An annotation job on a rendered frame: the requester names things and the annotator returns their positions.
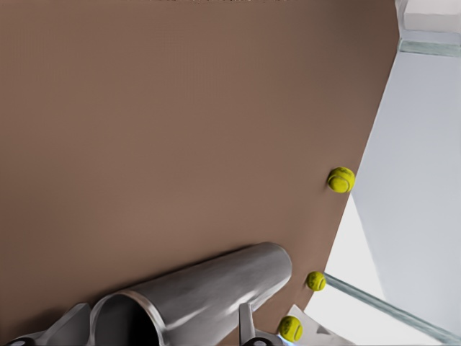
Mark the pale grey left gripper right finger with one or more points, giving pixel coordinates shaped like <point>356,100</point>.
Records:
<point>246,324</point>

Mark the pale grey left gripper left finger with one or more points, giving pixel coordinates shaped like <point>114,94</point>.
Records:
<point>68,326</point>

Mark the yellow tennis ball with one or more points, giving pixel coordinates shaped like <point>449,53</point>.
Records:
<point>341,179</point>
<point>316,281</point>
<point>291,328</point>

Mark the silver frame post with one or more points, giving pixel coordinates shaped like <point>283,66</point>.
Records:
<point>389,310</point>
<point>430,48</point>

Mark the silver metal tennis tube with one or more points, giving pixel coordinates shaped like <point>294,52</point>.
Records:
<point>212,288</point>

